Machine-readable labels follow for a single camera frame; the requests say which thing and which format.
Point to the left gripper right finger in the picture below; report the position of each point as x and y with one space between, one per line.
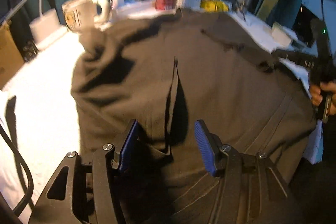
250 190

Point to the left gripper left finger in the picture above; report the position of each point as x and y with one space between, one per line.
64 198

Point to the dark grey-brown garment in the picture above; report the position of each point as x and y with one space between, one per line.
167 73

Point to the person's right hand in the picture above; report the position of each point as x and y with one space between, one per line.
316 94

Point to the white textured table cloth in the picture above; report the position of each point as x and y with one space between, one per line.
37 108

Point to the yellow snack bag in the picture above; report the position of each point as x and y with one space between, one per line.
214 6

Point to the brown cardboard box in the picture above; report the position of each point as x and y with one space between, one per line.
10 57

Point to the red can yellow lid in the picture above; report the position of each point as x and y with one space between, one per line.
164 5

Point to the white desk lamp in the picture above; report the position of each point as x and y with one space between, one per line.
46 28

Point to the white cartoon mug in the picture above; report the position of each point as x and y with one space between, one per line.
83 14

